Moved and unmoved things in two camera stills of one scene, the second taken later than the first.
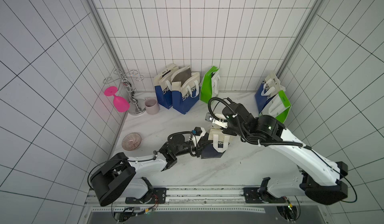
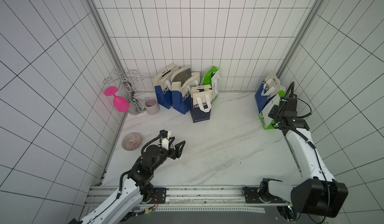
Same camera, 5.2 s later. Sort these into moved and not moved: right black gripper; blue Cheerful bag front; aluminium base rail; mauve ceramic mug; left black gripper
Moved: left black gripper; right black gripper
Not moved: blue Cheerful bag front; mauve ceramic mug; aluminium base rail
